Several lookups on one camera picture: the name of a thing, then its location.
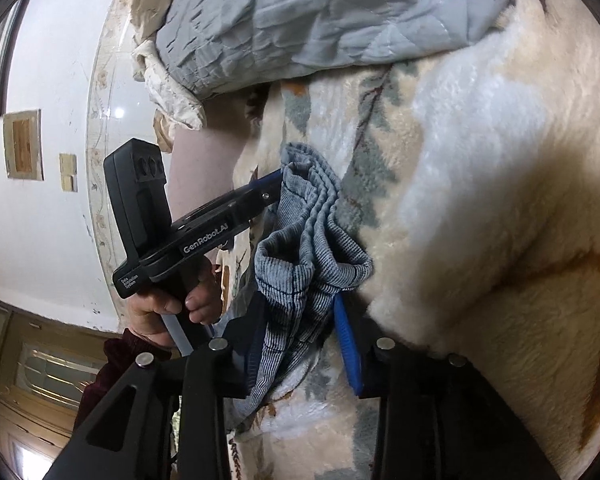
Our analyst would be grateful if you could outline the blue denim pants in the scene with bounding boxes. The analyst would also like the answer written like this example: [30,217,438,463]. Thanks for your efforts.
[215,143,373,430]

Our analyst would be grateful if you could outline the dark red sleeve forearm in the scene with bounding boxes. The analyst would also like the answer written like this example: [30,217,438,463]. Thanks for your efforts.
[73,328,174,430]

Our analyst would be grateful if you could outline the left hand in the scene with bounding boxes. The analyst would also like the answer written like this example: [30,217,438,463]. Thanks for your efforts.
[126,258,223,350]

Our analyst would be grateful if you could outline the cream crumpled cloth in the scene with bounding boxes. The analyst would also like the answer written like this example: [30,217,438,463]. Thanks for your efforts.
[130,0,207,154]

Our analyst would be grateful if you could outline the grey quilted duvet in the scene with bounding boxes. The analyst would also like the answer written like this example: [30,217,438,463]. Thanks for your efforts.
[158,0,509,99]

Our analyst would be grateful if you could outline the brown wooden door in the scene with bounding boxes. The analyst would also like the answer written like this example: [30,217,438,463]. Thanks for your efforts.
[0,301,110,479]

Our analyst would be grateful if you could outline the leaf pattern fleece blanket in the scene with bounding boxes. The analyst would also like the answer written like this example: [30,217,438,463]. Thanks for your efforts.
[233,0,600,479]

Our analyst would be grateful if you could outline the wall switch plate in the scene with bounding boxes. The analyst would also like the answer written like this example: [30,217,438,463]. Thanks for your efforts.
[59,153,78,192]

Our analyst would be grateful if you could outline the framed wall plaque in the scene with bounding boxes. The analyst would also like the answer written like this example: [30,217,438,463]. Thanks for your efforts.
[3,110,44,181]

